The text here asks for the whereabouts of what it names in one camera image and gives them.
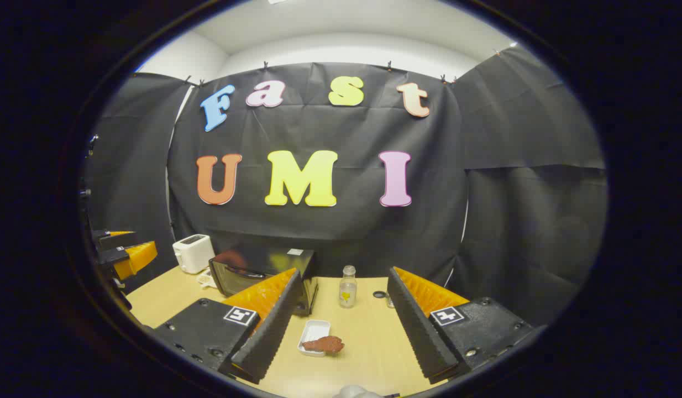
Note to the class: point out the clear glass bottle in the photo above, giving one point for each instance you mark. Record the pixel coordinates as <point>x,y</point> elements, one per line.
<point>347,290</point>

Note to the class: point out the white rectangular dish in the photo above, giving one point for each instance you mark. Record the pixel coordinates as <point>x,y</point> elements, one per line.
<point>314,329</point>

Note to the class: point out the black backdrop cloth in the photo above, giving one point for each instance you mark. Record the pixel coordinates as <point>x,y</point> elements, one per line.
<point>330,132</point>

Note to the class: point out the black electric oven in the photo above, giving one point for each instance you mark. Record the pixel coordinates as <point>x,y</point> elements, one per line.
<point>247,265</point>

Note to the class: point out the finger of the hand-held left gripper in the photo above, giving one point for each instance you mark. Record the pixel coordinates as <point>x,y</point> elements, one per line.
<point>113,239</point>
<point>134,258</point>

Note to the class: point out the white toaster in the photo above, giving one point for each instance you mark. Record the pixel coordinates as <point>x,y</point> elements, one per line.
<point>193,253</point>

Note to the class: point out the brown meat piece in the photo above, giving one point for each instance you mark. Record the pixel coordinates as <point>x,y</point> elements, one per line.
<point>327,345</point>

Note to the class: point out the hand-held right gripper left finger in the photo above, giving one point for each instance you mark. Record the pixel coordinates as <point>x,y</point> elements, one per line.
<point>274,326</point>

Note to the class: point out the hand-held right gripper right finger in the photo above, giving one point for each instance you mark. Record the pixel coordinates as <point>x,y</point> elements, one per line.
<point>415,326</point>

